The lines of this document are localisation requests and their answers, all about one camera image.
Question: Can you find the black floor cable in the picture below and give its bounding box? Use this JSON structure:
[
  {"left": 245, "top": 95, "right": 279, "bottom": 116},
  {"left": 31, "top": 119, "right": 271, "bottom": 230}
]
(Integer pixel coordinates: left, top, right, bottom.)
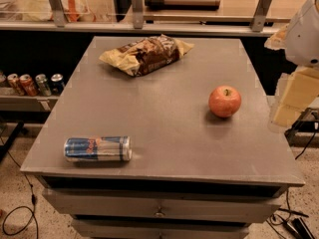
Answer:
[{"left": 0, "top": 134, "right": 40, "bottom": 239}]

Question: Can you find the red soda can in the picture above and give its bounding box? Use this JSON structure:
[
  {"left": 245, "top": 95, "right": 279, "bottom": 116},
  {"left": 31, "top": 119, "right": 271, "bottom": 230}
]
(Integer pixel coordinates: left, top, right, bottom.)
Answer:
[{"left": 19, "top": 74, "right": 38, "bottom": 97}]

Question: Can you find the upper drawer with knob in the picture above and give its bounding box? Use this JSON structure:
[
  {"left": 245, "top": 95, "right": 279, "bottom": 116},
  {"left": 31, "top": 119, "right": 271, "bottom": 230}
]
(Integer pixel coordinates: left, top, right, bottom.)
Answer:
[{"left": 43, "top": 188, "right": 280, "bottom": 224}]

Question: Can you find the orange white plastic bag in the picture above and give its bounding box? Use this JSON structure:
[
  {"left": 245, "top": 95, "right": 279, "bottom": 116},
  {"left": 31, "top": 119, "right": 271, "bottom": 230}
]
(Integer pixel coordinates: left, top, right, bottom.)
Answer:
[{"left": 19, "top": 0, "right": 96, "bottom": 26}]

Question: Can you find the blue silver redbull can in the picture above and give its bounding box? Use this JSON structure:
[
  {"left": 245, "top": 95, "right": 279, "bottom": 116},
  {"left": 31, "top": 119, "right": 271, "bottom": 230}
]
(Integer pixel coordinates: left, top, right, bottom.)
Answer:
[{"left": 64, "top": 136, "right": 133, "bottom": 162}]

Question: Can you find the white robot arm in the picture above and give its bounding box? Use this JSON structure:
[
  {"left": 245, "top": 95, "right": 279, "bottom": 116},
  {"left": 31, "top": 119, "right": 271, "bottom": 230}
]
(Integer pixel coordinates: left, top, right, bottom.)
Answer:
[{"left": 264, "top": 0, "right": 319, "bottom": 127}]

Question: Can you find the black power strip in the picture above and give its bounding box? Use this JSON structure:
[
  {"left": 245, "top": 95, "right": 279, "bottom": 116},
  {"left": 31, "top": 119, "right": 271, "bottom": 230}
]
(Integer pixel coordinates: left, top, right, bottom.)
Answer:
[{"left": 283, "top": 218, "right": 316, "bottom": 239}]

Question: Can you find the brown yellow chip bag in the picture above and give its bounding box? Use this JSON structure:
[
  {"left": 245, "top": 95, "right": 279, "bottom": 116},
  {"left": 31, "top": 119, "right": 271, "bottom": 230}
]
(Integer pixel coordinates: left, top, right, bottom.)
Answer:
[{"left": 100, "top": 35, "right": 194, "bottom": 77}]

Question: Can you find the orange soda can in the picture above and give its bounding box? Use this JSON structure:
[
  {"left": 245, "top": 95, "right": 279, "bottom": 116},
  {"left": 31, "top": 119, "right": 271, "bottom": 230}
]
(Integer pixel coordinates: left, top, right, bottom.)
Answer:
[{"left": 7, "top": 74, "right": 25, "bottom": 96}]

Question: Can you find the grey drawer cabinet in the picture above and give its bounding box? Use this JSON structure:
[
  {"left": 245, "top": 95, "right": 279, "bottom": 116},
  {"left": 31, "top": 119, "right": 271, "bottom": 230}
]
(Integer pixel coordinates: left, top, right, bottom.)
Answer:
[{"left": 22, "top": 37, "right": 304, "bottom": 229}]

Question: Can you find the green silver soda can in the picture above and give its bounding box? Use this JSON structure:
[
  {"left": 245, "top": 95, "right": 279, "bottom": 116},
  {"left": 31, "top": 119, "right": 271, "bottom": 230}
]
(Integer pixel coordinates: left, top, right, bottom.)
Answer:
[{"left": 35, "top": 74, "right": 52, "bottom": 97}]

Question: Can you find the dark blue soda can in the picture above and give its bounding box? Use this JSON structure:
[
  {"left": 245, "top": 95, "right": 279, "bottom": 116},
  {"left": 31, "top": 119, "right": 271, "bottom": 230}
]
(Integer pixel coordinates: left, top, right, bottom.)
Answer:
[{"left": 51, "top": 74, "right": 65, "bottom": 94}]

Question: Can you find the lower drawer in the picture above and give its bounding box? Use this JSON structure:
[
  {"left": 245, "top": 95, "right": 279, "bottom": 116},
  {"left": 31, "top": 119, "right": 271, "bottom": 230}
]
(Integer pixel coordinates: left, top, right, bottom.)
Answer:
[{"left": 72, "top": 219, "right": 249, "bottom": 239}]

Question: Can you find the red apple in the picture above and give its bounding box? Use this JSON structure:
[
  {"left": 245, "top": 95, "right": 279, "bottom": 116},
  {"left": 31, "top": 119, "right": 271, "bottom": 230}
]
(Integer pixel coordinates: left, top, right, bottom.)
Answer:
[{"left": 208, "top": 86, "right": 241, "bottom": 119}]

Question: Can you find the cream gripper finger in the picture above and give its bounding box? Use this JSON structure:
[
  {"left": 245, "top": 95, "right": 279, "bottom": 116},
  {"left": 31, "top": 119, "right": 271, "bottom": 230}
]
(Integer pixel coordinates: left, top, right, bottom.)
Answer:
[
  {"left": 272, "top": 66, "right": 319, "bottom": 127},
  {"left": 264, "top": 25, "right": 288, "bottom": 50}
]

